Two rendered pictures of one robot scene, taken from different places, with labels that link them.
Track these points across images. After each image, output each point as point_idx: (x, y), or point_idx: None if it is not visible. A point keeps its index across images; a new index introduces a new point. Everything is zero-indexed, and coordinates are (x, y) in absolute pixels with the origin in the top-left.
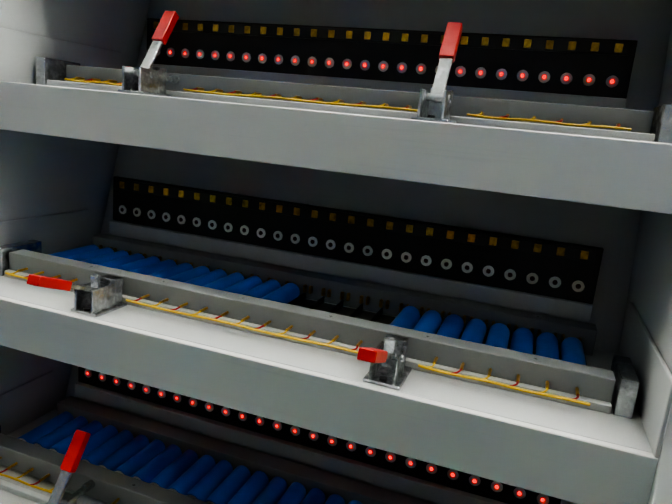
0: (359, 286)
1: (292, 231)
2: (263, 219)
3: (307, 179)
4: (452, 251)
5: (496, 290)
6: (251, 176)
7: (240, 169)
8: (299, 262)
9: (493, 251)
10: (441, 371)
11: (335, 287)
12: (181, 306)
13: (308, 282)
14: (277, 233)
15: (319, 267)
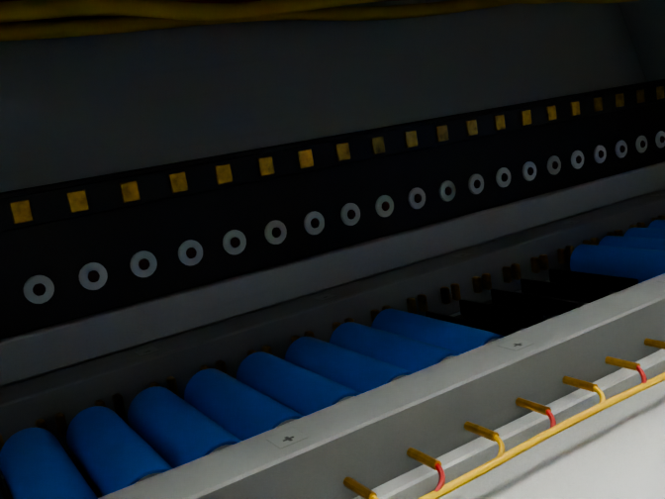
0: (465, 261)
1: (263, 218)
2: (186, 216)
3: (191, 110)
4: (530, 146)
5: (599, 183)
6: (44, 142)
7: (1, 133)
8: (307, 279)
9: (575, 126)
10: None
11: (427, 285)
12: (439, 461)
13: (376, 302)
14: (233, 237)
15: (349, 270)
